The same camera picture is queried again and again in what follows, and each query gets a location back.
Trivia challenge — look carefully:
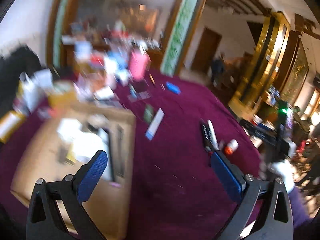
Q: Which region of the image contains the white USB wall charger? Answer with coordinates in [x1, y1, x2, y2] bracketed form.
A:
[57, 118, 114, 181]

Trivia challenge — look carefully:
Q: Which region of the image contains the white stick marker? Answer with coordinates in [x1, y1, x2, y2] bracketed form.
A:
[207, 120, 219, 151]

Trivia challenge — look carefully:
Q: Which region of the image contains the black remote control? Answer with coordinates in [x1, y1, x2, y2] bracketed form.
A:
[200, 121, 213, 152]

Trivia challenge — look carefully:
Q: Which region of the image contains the white gloved right hand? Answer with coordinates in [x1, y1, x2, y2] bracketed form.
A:
[259, 159, 295, 193]

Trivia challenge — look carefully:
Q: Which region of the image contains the shallow cardboard tray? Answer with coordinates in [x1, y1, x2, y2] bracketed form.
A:
[11, 103, 136, 239]

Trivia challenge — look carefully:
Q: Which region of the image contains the white pen with blue tip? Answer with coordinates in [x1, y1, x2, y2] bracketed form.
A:
[145, 108, 165, 140]

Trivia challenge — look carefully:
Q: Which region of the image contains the maroon velvet tablecloth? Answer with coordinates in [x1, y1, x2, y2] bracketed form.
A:
[1, 72, 260, 239]

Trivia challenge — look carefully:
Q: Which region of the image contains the person in dark clothes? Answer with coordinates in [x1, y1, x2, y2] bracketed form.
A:
[211, 52, 225, 87]

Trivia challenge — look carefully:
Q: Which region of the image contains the pink woven thermos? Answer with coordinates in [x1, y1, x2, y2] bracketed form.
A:
[128, 49, 150, 81]

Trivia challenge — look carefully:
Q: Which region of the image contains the brown wooden door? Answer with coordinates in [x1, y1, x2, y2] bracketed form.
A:
[191, 28, 222, 74]

